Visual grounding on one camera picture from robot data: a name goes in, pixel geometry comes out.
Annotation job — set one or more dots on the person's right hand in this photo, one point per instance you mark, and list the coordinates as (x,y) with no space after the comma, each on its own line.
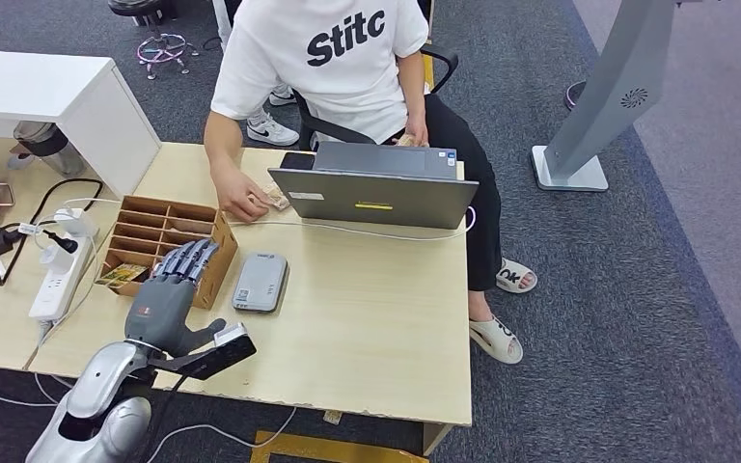
(236,195)

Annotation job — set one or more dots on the yellow floor frame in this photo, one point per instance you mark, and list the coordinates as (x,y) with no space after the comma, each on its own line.
(326,448)

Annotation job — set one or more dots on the seated person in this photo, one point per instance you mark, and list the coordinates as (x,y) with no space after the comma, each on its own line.
(338,89)

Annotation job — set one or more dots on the stool with purple base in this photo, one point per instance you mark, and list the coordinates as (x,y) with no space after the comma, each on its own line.
(163,50)

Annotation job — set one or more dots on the small tan tag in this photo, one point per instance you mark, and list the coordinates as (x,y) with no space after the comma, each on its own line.
(332,418)

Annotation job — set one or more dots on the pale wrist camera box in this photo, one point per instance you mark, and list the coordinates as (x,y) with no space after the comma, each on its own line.
(231,335)

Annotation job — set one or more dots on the black power plug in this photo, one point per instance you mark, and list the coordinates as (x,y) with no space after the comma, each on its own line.
(62,243)

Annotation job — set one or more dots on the grey kiosk stand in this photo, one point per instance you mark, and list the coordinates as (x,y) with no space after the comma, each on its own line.
(613,83)

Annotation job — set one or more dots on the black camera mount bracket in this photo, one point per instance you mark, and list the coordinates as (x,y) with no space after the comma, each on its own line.
(211,363)

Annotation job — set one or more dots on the person's left hand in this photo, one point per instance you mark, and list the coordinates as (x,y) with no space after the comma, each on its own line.
(416,126)

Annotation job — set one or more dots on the round purple base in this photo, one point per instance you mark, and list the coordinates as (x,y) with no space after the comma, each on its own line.
(572,96)

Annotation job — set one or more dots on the wooden card organizer box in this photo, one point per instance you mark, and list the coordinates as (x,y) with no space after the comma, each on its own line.
(153,220)

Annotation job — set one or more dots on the white power strip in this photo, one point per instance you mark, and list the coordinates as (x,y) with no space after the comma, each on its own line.
(54,294)

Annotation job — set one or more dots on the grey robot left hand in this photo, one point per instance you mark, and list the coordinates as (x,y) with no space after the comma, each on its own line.
(159,316)

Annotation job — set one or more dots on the white charger adapter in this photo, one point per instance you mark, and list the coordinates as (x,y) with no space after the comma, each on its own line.
(73,221)

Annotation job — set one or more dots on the grey card reader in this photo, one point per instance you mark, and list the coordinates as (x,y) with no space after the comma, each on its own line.
(260,283)

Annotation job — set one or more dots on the black office chair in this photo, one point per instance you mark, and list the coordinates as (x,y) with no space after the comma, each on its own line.
(326,130)

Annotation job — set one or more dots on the black phone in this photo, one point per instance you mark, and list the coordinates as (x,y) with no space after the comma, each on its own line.
(297,161)

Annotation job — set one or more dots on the white sneaker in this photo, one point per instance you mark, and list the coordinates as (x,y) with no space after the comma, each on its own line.
(273,132)
(283,99)

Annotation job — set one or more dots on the grey laptop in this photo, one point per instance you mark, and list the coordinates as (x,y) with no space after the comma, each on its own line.
(377,201)

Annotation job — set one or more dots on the white cabinet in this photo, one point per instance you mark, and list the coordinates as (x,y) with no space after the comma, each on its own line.
(102,128)

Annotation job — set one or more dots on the cards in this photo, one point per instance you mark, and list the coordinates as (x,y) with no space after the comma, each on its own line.
(409,141)

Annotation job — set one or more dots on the green patterned key card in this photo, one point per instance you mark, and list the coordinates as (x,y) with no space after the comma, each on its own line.
(121,275)

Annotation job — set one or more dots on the beige slide sandal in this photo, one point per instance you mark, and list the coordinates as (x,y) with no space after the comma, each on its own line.
(515,278)
(496,339)

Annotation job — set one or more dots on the patterned card stack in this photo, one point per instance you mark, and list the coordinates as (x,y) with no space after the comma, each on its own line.
(278,195)

